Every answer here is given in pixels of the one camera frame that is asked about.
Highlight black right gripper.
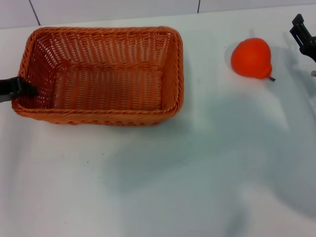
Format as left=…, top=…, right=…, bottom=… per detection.
left=289, top=14, right=316, bottom=60

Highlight orange toy pear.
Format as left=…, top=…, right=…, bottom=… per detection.
left=231, top=37, right=277, bottom=82

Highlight orange woven plastic basket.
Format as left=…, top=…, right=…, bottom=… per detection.
left=11, top=25, right=185, bottom=127

